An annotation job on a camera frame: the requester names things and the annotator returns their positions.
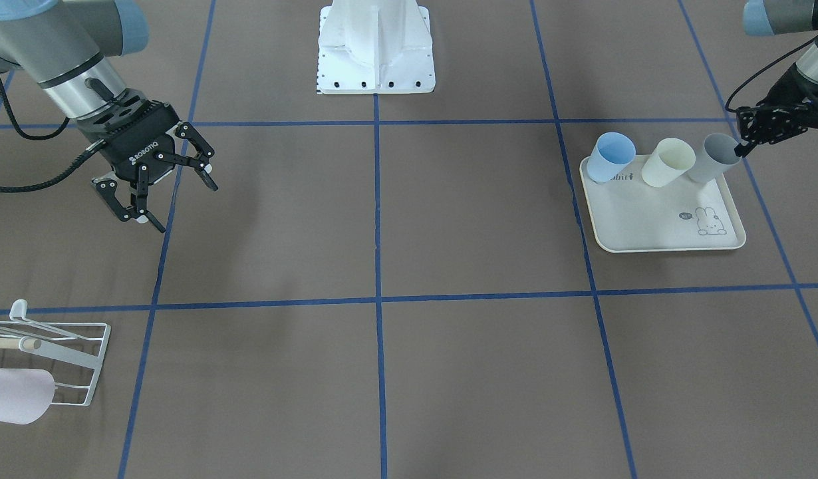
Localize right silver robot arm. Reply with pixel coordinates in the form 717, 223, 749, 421
0, 1, 218, 232

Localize grey plastic cup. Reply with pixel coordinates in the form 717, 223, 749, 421
686, 133, 741, 183

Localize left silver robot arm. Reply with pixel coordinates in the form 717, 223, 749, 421
725, 1, 818, 157

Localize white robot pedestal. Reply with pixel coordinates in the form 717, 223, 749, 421
316, 1, 436, 94

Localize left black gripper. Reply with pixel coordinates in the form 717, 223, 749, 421
734, 65, 818, 158

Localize pink plastic cup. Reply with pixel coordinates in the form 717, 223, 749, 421
0, 368, 56, 425

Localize white serving tray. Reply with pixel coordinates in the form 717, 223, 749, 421
579, 155, 747, 253

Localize cream plastic cup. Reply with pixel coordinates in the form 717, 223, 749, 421
641, 138, 697, 188

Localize white wire cup rack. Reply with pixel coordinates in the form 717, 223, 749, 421
0, 298, 112, 406

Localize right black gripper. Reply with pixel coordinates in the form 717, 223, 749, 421
76, 90, 219, 234

